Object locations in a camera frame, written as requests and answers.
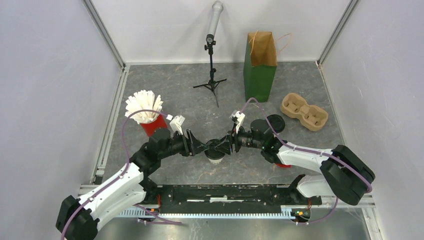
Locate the black tripod with grey tube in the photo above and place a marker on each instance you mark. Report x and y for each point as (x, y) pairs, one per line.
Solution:
(212, 84)

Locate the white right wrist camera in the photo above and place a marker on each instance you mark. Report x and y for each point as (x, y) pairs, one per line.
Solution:
(238, 118)

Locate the red cup holder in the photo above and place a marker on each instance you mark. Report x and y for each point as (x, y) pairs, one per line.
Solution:
(151, 127)

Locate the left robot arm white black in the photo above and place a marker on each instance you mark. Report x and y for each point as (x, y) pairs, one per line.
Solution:
(81, 218)

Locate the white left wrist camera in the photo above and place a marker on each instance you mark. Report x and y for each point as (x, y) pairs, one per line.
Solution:
(176, 122)

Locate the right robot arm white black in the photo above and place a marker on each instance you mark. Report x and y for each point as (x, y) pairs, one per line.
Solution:
(341, 173)

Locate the black plastic cup lid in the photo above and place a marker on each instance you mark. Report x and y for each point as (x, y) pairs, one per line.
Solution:
(277, 122)

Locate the red horseshoe shaped object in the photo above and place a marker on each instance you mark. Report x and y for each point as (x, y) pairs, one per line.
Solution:
(282, 165)

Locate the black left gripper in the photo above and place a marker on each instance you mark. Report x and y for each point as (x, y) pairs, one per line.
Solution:
(191, 144)

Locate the green brown paper bag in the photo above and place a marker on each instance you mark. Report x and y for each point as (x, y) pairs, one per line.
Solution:
(260, 65)

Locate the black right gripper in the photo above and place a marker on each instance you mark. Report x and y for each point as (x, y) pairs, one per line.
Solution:
(225, 146)

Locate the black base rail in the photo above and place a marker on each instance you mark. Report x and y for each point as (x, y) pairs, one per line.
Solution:
(227, 199)

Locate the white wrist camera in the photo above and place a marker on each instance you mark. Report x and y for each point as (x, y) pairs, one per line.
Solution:
(238, 118)
(176, 122)

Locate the brown pulp cup carriers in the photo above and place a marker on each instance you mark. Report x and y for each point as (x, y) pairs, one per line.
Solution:
(310, 116)

